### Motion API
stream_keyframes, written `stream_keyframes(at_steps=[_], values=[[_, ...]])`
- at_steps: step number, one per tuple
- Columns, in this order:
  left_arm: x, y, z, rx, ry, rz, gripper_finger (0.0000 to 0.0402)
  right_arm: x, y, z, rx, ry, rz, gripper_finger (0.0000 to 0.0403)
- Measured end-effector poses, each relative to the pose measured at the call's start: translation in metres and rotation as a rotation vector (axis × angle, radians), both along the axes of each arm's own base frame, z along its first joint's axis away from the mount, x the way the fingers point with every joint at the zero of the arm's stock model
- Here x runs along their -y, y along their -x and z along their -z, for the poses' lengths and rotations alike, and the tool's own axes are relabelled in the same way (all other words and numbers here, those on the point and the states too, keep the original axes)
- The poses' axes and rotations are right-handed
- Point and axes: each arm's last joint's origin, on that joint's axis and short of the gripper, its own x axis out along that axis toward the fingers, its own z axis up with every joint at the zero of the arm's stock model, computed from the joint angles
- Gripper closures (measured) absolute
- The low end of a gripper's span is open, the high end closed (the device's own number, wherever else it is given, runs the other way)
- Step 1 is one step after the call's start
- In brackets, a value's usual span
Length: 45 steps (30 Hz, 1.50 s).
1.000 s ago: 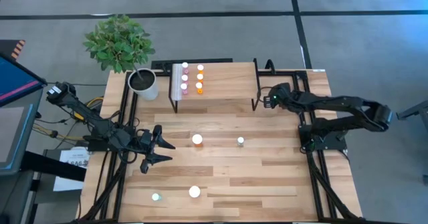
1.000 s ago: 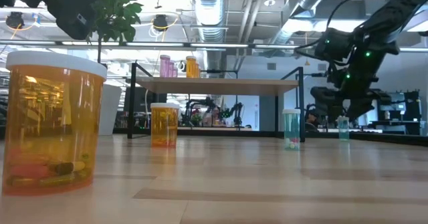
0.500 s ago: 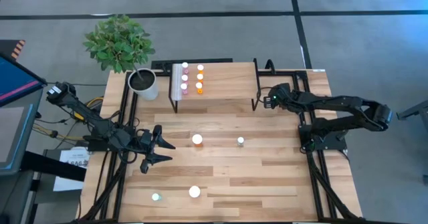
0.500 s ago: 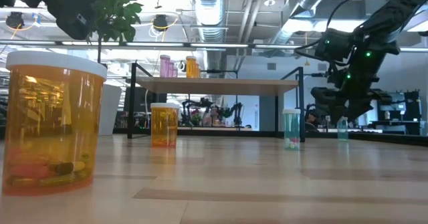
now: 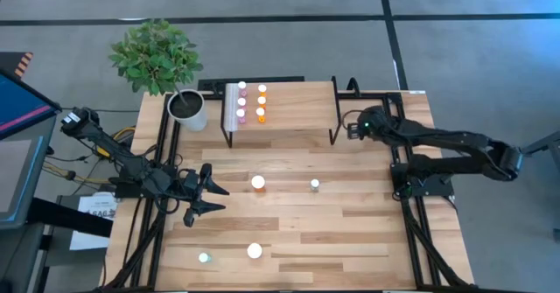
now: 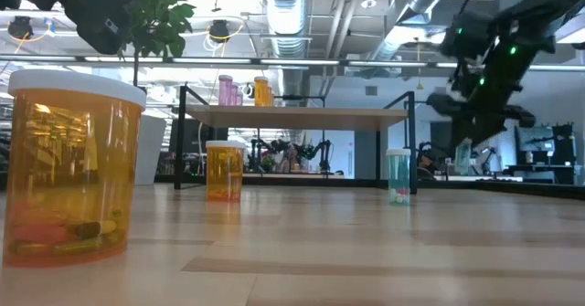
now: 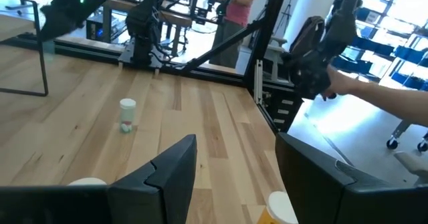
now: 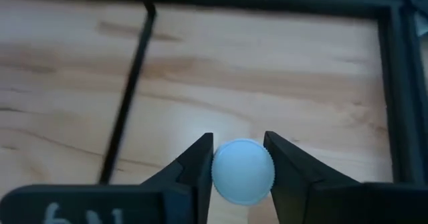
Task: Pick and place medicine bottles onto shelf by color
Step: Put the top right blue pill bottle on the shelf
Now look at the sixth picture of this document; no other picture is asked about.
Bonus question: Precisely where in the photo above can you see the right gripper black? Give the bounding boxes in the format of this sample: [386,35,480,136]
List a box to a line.
[427,54,536,150]

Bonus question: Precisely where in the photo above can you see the green medicine bottle white cap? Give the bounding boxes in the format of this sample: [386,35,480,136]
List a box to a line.
[386,148,412,206]
[454,137,473,175]

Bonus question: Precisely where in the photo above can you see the large orange medicine bottle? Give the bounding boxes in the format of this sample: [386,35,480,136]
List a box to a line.
[205,140,247,202]
[2,68,147,269]

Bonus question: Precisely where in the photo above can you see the wooden shelf black metal legs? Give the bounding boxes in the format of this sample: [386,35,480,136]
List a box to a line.
[173,84,418,195]

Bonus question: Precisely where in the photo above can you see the green leafy artificial plant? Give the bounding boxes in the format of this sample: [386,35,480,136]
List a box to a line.
[109,0,197,88]

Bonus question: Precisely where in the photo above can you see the black background monitor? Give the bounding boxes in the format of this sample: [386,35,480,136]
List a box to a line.
[514,125,557,154]

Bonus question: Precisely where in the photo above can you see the person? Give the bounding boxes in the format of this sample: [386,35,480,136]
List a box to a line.
[416,142,441,179]
[279,144,303,174]

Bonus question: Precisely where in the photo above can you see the background wooden table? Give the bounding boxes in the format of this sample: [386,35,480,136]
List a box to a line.
[241,172,346,180]

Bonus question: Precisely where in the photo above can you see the black and yellow capsule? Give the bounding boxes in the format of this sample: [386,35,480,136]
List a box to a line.
[66,219,118,239]

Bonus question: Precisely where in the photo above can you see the black ceiling-mounted camera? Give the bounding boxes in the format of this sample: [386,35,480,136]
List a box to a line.
[7,16,34,40]
[208,19,231,42]

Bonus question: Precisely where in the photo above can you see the silver ventilation duct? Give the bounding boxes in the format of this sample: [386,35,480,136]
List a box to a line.
[356,0,461,77]
[260,0,314,97]

